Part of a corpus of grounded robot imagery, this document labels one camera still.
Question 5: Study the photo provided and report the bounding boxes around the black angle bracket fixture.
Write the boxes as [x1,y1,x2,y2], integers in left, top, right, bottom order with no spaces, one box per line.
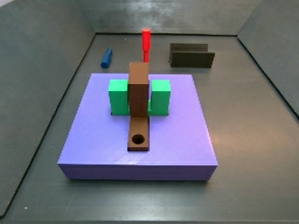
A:
[170,43,215,68]

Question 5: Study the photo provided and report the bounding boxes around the red hexagonal peg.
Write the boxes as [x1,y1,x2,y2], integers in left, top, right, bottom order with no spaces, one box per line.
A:
[142,28,151,62]

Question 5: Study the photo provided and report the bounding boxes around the green U-shaped block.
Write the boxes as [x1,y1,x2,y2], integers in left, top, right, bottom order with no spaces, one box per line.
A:
[108,80,171,116]

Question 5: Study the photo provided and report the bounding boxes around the brown bracket with holes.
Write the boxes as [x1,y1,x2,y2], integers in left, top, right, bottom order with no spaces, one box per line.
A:
[127,62,150,151]

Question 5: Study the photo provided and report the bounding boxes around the purple base block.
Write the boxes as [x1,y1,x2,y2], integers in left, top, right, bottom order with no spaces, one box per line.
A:
[59,73,219,180]

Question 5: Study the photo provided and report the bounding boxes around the blue hexagonal peg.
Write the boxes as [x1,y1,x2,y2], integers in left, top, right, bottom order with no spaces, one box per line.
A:
[100,47,112,68]

